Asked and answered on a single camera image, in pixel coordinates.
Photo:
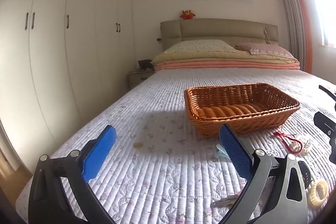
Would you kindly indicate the light blue hair clip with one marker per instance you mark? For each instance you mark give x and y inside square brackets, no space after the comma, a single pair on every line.
[220,151]

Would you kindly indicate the white quilted bedspread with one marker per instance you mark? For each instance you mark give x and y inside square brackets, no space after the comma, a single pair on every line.
[162,98]

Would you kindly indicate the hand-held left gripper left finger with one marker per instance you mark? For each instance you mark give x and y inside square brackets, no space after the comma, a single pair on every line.
[101,146]

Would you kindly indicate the window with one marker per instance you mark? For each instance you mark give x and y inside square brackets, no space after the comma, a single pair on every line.
[325,3]

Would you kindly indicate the pink pillow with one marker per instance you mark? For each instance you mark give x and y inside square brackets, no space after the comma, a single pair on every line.
[265,49]

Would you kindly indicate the white patterned pillow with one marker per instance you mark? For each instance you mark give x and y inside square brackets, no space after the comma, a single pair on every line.
[199,46]

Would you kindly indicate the brown wicker basket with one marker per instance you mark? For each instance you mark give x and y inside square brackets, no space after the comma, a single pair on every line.
[236,98]

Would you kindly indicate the pink folded blanket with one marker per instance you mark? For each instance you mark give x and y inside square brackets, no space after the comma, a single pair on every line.
[223,66]

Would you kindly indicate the beige nightstand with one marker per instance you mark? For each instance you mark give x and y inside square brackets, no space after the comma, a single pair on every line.
[137,79]

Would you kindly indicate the white wardrobe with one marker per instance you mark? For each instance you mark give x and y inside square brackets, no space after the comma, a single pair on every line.
[65,56]

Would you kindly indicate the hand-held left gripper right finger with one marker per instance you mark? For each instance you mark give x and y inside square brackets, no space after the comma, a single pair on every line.
[235,150]

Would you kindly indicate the star hair clip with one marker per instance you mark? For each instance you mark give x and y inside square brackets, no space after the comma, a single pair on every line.
[223,202]

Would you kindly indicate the red plush toy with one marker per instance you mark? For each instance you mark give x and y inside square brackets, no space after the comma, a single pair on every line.
[188,14]

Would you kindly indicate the beige padded headboard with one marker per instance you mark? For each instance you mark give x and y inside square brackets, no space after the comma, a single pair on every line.
[218,28]

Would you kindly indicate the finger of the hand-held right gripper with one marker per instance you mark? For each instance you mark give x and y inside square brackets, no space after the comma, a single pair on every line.
[326,127]

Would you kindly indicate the grey and orange curtain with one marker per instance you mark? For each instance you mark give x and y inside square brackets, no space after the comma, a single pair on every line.
[295,16]

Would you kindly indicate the black wristwatch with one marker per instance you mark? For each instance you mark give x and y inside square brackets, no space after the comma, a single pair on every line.
[305,172]

